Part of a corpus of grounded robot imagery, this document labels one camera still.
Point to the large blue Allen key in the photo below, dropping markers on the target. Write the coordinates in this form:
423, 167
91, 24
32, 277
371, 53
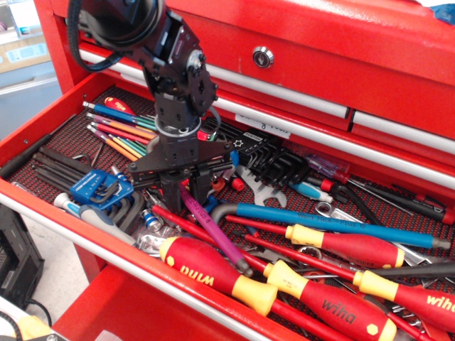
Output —
415, 239

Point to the red tool chest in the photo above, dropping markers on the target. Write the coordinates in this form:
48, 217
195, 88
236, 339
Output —
368, 85

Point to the blue long hex key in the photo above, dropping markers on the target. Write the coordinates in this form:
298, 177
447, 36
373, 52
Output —
112, 113

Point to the red yellow Wiha screwdriver front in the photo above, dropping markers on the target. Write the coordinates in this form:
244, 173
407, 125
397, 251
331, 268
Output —
341, 310

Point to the silver drawer lock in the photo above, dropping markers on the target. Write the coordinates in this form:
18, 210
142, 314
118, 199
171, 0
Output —
263, 57

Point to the black device on floor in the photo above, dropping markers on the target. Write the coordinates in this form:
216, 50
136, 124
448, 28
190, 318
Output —
21, 262

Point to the small red Wiha screwdriver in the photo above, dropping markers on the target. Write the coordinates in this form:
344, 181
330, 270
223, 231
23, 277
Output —
115, 103

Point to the red yellow screwdriver right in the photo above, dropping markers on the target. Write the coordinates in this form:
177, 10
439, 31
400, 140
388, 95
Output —
434, 307

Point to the red black pen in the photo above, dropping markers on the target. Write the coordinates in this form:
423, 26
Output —
410, 202

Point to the white handwritten drawer label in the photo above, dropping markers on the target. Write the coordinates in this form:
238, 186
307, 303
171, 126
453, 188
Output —
263, 127

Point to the clear purple handle screwdriver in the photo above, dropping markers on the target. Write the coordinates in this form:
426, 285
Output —
330, 170

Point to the black Tekton key holder set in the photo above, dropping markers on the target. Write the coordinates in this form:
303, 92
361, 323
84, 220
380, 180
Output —
265, 155

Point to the silver ring spanner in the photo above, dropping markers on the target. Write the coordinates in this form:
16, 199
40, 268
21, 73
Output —
325, 209

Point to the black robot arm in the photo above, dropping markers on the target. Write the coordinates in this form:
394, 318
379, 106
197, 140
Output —
168, 51

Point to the silver open-end wrench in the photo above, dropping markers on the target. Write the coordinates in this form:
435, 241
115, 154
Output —
261, 192

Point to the white blue small screwdriver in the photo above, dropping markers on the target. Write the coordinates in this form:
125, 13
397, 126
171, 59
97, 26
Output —
312, 192

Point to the grey blue screwdriver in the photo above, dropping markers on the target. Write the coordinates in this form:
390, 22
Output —
93, 216

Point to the blue hex key holder set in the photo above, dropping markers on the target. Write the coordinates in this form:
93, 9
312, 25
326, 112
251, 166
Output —
112, 193

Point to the red yellow screwdriver middle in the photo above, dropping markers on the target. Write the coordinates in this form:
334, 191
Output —
360, 249

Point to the big red yellow Wiha screwdriver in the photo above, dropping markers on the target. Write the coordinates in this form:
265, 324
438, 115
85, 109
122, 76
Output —
217, 271

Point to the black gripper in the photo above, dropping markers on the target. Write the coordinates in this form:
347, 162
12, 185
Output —
179, 152

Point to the violet Allen key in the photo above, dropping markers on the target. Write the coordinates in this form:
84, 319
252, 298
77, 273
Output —
211, 227

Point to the upper red hex key holder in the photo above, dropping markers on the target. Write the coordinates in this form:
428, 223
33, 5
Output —
205, 136

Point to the open red drawer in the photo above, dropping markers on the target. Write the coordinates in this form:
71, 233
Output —
140, 297

